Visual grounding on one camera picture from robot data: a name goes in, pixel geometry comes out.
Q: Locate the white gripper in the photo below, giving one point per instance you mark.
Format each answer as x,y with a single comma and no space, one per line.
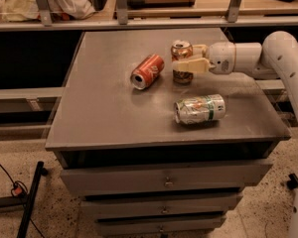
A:
222,58

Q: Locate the black metal stand leg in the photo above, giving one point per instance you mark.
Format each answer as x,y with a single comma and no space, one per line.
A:
24,197

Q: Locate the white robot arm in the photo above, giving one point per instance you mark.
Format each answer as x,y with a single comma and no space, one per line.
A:
276,57

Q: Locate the grey metal shelf rail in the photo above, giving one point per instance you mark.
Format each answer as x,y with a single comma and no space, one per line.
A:
205,13

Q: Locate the black caster foot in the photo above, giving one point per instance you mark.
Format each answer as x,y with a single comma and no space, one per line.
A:
292,183

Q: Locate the white cloth bundle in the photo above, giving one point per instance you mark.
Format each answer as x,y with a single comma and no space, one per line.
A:
44,10

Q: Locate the red soda can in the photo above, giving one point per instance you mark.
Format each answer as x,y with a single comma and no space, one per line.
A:
147,71

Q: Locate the green and white soda can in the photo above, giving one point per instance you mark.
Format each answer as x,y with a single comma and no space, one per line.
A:
199,109

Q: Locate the orange patterned soda can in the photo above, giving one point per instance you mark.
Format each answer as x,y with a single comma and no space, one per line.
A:
181,50

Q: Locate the grey drawer cabinet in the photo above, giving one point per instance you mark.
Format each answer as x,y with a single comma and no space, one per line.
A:
134,168

